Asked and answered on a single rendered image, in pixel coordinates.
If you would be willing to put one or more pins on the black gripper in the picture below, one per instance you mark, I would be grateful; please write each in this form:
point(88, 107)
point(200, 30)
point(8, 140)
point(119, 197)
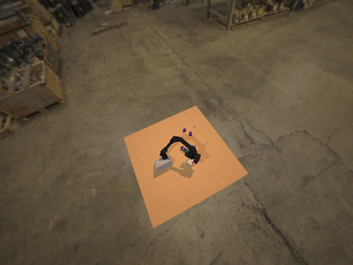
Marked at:
point(195, 160)

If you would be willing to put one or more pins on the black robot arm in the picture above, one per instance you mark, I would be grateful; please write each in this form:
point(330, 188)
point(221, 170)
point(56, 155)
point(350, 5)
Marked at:
point(192, 150)

